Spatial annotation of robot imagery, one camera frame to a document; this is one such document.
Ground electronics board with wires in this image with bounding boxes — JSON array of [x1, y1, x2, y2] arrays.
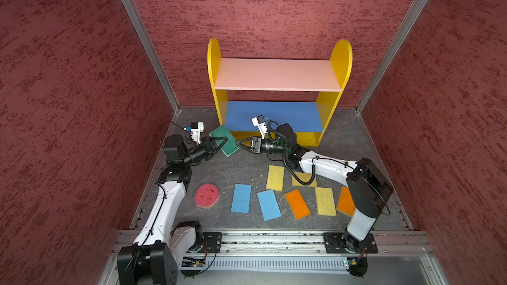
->
[[347, 257, 368, 278], [180, 257, 216, 278]]

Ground orange sponge centre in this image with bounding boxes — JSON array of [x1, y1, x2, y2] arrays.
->
[[285, 189, 311, 220]]

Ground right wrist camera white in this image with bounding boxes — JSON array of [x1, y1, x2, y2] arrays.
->
[[252, 115, 268, 139]]

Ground blue sponge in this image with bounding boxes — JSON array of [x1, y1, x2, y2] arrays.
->
[[231, 184, 252, 214], [257, 190, 281, 221]]

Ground left electronics board with wires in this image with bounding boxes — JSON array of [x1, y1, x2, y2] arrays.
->
[[180, 257, 216, 278]]

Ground left aluminium corner post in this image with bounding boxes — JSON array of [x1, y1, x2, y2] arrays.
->
[[120, 0, 180, 113]]

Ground yellow sponge upper left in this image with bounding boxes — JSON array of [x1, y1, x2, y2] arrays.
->
[[266, 165, 285, 191]]

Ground right electronics board with wires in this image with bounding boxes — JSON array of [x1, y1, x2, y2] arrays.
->
[[347, 257, 368, 278]]

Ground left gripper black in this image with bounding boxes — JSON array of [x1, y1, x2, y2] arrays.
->
[[182, 136, 227, 165]]

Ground dark yellow scouring pad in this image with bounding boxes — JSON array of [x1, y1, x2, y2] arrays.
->
[[291, 172, 318, 187]]

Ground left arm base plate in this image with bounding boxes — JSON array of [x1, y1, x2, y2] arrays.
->
[[188, 232, 223, 254]]

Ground orange sponge far right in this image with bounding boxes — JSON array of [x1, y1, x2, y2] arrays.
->
[[336, 186, 355, 217]]

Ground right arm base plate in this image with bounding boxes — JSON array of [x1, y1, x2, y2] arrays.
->
[[322, 232, 378, 255]]

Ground right aluminium corner post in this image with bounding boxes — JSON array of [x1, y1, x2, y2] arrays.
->
[[355, 0, 428, 116]]

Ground aluminium mounting rail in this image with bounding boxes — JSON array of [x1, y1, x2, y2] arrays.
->
[[112, 229, 434, 256]]

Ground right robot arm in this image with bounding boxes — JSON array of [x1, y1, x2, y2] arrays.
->
[[236, 122, 394, 253]]

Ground pink round smiley sponge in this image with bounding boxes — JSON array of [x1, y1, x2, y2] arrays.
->
[[194, 183, 220, 208]]

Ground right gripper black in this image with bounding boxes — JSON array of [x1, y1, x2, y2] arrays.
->
[[237, 135, 289, 155]]

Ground yellow sponge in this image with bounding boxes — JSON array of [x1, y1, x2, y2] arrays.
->
[[266, 165, 285, 191], [315, 187, 337, 216]]

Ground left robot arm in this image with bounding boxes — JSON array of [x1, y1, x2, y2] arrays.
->
[[117, 134, 228, 284]]

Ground yellow shelf pink blue boards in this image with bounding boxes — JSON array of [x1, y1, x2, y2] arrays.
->
[[207, 38, 353, 146]]

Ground green scouring sponge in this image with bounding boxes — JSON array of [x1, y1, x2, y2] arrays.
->
[[209, 125, 240, 157]]

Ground yellow sponge lower right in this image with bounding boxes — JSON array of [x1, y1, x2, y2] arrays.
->
[[315, 187, 337, 216]]

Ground white slotted cable duct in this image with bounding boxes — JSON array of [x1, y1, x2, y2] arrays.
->
[[180, 256, 349, 273]]

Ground orange sponge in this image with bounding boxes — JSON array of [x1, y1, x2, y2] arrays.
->
[[285, 189, 311, 220], [336, 186, 355, 217]]

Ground aluminium corner post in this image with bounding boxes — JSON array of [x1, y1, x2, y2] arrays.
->
[[120, 0, 180, 113], [355, 0, 428, 116]]

